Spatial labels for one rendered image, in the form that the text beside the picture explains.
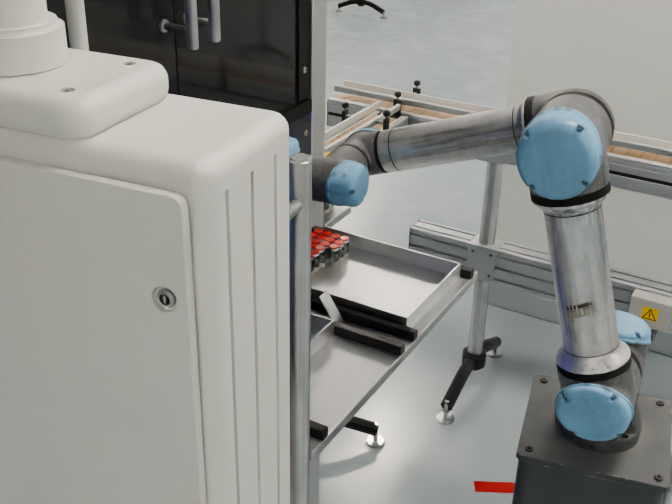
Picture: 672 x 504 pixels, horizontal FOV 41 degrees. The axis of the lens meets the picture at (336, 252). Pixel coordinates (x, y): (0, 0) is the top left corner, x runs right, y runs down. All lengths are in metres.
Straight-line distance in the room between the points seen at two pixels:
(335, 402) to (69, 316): 0.78
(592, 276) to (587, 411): 0.22
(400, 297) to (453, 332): 1.56
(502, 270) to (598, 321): 1.44
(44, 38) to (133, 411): 0.35
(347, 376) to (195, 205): 0.93
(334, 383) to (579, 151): 0.61
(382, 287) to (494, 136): 0.54
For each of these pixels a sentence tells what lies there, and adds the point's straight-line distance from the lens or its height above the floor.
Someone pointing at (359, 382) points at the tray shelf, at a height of 0.88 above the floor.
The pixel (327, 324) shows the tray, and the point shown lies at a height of 0.92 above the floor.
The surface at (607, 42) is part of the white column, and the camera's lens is 3.16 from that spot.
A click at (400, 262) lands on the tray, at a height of 0.88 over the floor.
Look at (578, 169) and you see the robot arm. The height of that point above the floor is 1.36.
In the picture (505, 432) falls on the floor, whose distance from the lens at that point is 2.98.
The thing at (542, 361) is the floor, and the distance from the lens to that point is 3.33.
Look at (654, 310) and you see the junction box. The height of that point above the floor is 0.52.
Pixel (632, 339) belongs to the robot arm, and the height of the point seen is 1.01.
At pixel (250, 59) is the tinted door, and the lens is 1.78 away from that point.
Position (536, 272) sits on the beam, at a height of 0.51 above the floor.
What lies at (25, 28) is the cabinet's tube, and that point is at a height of 1.63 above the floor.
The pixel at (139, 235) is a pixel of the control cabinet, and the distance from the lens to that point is 0.78.
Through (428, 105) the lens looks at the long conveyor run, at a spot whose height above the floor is 0.96.
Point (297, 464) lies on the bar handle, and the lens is 1.14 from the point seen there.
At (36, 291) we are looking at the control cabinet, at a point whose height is 1.40.
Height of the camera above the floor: 1.83
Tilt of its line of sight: 28 degrees down
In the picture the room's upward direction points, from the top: 1 degrees clockwise
